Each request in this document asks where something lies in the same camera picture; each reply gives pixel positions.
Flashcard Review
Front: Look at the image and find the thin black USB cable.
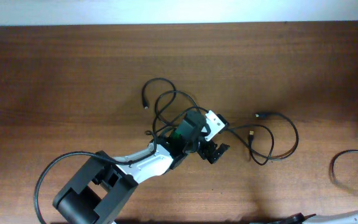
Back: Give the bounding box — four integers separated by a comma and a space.
141, 77, 300, 166

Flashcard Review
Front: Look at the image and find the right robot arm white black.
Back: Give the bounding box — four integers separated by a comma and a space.
252, 210, 358, 224

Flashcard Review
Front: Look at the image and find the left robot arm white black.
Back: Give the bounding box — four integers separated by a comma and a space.
53, 111, 229, 224

